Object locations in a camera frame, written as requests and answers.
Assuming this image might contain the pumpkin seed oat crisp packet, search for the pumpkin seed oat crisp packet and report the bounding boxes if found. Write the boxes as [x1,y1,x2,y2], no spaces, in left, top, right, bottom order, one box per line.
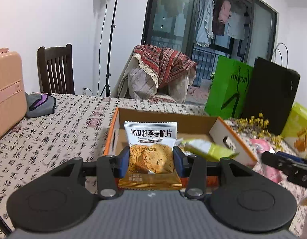
[118,121,182,190]

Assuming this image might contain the pink snack packet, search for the pink snack packet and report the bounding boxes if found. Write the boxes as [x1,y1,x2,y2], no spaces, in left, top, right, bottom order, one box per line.
[251,139,282,183]

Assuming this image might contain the green snack packet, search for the green snack packet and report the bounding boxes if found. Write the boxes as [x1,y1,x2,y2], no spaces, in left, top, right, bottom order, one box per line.
[178,139,239,162]

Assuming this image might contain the yellow dried flower branch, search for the yellow dried flower branch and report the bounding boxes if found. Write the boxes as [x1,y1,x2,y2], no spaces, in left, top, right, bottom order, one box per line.
[232,112,283,151]

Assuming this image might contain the red cardboard snack box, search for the red cardboard snack box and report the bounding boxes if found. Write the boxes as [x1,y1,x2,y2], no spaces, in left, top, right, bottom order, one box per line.
[104,108,257,190]

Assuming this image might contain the calligraphy print tablecloth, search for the calligraphy print tablecloth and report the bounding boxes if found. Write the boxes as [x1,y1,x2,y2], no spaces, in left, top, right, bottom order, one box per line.
[0,93,307,239]

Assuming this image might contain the black paper bag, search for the black paper bag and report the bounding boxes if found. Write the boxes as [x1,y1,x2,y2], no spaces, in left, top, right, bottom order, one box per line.
[241,57,300,135]

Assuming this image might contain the grey purple pouch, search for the grey purple pouch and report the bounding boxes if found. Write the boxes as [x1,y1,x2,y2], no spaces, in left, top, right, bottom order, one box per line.
[25,93,56,118]

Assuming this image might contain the green mucun paper bag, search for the green mucun paper bag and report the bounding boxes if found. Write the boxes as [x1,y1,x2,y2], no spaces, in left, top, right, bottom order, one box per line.
[205,56,253,119]

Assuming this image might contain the pink hard suitcase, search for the pink hard suitcase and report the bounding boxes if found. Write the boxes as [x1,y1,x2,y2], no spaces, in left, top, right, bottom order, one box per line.
[0,51,27,138]

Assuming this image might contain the dark wooden chair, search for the dark wooden chair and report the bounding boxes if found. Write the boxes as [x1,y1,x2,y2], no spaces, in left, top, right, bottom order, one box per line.
[37,44,75,94]

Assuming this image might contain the chair with red patterned cloth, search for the chair with red patterned cloth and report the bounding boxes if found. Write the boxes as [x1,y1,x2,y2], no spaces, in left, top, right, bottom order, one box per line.
[111,44,197,104]

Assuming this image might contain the hanging clothes on balcony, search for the hanging clothes on balcony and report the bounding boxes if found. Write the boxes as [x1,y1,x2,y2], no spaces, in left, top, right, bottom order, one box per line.
[196,0,249,47]

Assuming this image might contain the studio light on stand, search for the studio light on stand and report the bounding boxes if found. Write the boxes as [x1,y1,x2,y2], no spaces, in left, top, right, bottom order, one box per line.
[99,0,118,97]

